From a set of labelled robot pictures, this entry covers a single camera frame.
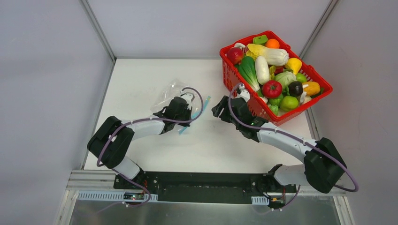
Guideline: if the clear zip top bag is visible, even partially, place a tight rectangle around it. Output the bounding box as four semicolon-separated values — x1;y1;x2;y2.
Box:
150;79;211;119

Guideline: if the dark purple toy mangosteen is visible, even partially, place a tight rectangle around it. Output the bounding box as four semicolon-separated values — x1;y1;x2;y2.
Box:
287;81;304;97

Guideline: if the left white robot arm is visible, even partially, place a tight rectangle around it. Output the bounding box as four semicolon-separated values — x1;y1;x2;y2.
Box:
87;93;194;190

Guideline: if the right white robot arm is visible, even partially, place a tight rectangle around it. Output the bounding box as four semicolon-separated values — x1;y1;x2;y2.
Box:
211;96;346;194

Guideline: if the red plastic basket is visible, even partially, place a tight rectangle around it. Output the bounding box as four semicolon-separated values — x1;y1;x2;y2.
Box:
219;30;333;127

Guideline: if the green toy bell pepper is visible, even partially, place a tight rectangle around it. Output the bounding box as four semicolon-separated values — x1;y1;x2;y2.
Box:
268;94;284;116

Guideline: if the green bok choy toy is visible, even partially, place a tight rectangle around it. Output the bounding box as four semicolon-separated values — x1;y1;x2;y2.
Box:
238;56;260;92

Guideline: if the white toy radish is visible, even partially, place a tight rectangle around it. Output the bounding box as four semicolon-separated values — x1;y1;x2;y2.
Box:
255;56;270;85

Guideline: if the green toy apple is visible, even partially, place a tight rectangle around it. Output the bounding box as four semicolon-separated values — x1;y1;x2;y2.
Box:
279;96;299;112

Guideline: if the pale green toy cabbage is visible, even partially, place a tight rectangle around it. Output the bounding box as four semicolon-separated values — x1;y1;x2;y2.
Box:
274;71;297;90

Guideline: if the yellow white napa cabbage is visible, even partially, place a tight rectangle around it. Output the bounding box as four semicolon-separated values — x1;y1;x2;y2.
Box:
246;44;289;66

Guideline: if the white toy mushroom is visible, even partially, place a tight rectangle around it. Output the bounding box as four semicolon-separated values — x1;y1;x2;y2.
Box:
234;43;246;50

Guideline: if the yellow toy bell pepper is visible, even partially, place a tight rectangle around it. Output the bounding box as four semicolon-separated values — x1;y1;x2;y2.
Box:
284;58;302;75

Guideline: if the orange toy orange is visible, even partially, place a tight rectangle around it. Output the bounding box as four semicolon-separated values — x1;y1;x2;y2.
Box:
264;38;280;49

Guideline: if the green toy pepper slice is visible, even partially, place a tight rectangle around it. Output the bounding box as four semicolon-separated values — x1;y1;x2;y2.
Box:
252;35;268;45

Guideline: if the orange yellow toy squash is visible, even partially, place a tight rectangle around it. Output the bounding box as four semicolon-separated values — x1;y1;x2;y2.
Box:
303;82;321;96

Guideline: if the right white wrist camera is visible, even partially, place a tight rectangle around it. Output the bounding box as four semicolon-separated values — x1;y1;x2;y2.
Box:
235;89;250;103

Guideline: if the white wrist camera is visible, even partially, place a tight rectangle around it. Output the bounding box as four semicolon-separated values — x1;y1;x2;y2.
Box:
235;89;250;103
180;92;195;107

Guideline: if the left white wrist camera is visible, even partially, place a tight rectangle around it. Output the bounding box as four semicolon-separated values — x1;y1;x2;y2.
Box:
180;92;195;107

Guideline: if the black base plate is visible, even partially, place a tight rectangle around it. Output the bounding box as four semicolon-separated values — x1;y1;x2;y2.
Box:
113;172;297;208

